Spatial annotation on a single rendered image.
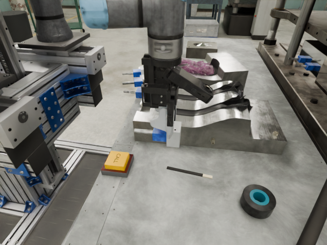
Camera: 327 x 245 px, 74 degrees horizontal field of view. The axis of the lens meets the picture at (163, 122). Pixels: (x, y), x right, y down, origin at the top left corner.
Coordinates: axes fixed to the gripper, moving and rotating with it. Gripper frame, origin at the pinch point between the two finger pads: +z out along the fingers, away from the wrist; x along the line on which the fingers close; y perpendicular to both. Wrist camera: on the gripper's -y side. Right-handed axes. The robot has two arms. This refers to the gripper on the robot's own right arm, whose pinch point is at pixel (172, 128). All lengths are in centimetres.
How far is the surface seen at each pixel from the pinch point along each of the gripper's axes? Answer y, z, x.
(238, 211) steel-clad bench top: -18.8, 15.0, 12.9
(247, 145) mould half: -24.1, 12.0, -9.9
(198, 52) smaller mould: -7, 11, -96
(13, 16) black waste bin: 292, 35, -303
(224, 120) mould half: -15.0, 2.8, -9.9
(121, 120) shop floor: 64, 95, -126
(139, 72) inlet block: 22, 8, -54
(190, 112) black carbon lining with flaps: -4.8, 7.1, -19.2
